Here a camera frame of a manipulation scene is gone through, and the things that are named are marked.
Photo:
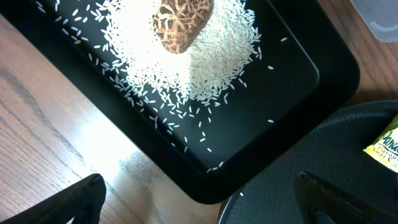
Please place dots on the brown food piece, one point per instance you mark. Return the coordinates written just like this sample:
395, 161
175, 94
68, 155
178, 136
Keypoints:
178, 22

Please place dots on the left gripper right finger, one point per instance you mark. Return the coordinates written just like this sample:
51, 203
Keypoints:
321, 202

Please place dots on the yellow green snack wrapper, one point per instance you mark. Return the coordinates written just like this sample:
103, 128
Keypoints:
384, 148

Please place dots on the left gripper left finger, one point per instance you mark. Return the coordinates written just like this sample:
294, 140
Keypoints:
79, 203

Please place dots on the round black serving tray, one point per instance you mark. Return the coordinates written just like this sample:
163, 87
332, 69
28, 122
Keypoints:
332, 151

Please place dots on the clear plastic storage bin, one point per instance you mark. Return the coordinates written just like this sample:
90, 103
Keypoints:
380, 16

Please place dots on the pile of white rice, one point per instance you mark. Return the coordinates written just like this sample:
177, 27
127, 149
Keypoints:
209, 102

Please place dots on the black rectangular tray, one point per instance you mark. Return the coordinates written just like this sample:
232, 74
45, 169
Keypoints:
306, 72

